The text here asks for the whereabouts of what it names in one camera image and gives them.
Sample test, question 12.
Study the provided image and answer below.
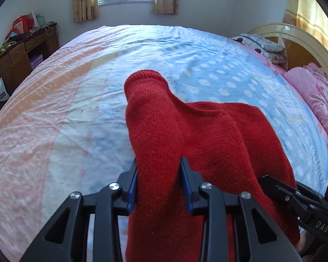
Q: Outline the brown wooden desk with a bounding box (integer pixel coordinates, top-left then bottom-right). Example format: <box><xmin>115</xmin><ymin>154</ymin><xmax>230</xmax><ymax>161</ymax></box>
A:
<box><xmin>0</xmin><ymin>23</ymin><xmax>59</xmax><ymax>93</ymax></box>

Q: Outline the red gift box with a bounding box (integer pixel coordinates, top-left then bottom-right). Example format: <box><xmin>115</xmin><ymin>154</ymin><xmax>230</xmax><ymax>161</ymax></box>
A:
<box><xmin>5</xmin><ymin>14</ymin><xmax>37</xmax><ymax>38</ymax></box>

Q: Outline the pink frilly pillow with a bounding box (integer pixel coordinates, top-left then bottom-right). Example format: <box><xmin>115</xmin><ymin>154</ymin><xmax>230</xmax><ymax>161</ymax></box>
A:
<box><xmin>283</xmin><ymin>62</ymin><xmax>328</xmax><ymax>132</ymax></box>

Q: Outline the green cloth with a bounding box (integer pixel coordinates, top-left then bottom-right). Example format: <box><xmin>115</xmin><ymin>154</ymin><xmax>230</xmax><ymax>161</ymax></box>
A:
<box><xmin>0</xmin><ymin>41</ymin><xmax>17</xmax><ymax>58</ymax></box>

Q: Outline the red knitted sweater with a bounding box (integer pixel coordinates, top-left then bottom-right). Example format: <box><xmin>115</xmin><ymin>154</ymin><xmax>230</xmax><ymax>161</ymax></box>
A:
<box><xmin>124</xmin><ymin>70</ymin><xmax>301</xmax><ymax>262</ymax></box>

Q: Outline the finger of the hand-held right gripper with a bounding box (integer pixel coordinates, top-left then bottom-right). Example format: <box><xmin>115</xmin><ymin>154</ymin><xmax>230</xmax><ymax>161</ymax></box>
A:
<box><xmin>258</xmin><ymin>174</ymin><xmax>312</xmax><ymax>220</ymax></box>

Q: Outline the cream bed headboard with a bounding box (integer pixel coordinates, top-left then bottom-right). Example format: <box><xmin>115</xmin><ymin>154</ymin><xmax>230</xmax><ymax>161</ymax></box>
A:
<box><xmin>247</xmin><ymin>23</ymin><xmax>328</xmax><ymax>88</ymax></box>

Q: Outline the yellow curtain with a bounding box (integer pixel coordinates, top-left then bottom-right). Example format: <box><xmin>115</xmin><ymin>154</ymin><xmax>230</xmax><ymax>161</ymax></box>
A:
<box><xmin>282</xmin><ymin>0</ymin><xmax>328</xmax><ymax>70</ymax></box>

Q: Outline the purple box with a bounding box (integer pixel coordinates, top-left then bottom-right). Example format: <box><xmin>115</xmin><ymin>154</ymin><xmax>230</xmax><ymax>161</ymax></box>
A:
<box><xmin>30</xmin><ymin>54</ymin><xmax>44</xmax><ymax>71</ymax></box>

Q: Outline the grey patterned pillow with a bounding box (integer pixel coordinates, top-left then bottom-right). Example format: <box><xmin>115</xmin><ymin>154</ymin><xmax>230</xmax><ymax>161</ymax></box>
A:
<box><xmin>232</xmin><ymin>33</ymin><xmax>288</xmax><ymax>65</ymax></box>

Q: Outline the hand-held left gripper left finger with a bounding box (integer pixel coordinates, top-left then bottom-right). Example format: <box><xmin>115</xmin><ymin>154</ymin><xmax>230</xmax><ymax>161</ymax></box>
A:
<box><xmin>19</xmin><ymin>158</ymin><xmax>139</xmax><ymax>262</ymax></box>

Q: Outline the pink and blue dotted bedsheet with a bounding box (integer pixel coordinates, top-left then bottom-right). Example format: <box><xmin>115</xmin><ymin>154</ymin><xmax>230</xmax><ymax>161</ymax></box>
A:
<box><xmin>0</xmin><ymin>25</ymin><xmax>328</xmax><ymax>262</ymax></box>

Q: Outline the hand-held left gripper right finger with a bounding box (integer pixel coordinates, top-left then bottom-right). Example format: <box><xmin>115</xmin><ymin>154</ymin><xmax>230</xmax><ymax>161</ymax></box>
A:
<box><xmin>179</xmin><ymin>157</ymin><xmax>303</xmax><ymax>262</ymax></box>

